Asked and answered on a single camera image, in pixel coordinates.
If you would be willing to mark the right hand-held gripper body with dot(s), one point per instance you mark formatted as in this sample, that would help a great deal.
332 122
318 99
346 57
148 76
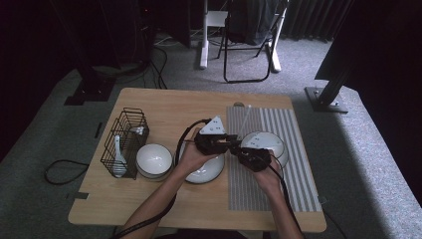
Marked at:
257 159

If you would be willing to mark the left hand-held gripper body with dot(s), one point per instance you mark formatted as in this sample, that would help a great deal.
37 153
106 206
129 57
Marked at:
212 142

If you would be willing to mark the white plate dark rim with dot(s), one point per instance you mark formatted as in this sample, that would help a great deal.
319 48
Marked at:
209 172
283 159

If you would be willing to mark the person's right hand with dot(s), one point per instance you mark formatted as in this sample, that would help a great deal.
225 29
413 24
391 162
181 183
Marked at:
270 179

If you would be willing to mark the person's left hand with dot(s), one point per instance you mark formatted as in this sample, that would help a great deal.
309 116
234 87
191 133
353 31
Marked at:
190 156

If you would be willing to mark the grey striped placemat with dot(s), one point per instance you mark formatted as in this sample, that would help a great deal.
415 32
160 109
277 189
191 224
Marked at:
292 119

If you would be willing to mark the black folding chair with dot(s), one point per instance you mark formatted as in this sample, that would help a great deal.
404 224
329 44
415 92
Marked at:
226 66

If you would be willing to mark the grey tape piece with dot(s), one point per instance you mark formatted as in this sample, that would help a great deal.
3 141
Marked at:
78 195
322 199

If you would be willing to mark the person's dark clothing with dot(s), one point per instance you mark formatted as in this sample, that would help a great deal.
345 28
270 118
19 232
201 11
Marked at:
212 235

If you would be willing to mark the white desk leg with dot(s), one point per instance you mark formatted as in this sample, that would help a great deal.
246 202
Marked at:
204 49
276 59

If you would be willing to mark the black metal stand with base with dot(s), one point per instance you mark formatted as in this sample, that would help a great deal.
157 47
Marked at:
326 99

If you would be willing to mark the white ceramic spoon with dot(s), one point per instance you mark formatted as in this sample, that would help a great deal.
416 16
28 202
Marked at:
117 151

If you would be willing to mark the black tape strip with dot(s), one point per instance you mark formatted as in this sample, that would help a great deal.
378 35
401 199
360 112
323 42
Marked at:
98 130

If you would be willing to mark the dark cloth on chair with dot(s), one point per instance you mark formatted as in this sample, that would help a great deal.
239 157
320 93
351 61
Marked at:
252 23

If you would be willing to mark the black stand base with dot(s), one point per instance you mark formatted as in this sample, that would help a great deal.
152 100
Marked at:
89 93

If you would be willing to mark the dark curtain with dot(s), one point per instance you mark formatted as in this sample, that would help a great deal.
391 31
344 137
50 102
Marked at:
308 18

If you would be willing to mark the black screen panel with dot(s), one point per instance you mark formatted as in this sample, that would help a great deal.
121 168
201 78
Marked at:
381 49

